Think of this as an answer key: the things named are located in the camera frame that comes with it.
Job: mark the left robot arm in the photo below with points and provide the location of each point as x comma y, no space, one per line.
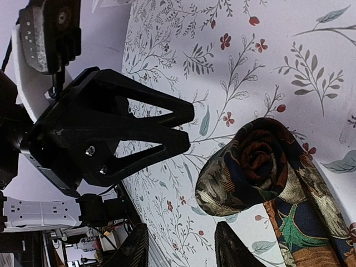
29,201

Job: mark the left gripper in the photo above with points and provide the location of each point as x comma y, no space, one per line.
76,138

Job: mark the floral tablecloth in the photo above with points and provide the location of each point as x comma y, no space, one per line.
236,61

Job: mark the front metal rail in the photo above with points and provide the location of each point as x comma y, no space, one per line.
156,257

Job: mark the brown green patterned tie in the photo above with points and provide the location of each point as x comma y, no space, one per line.
264,164

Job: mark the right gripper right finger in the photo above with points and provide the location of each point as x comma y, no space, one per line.
230,251

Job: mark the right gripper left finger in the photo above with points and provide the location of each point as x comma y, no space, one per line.
134,252

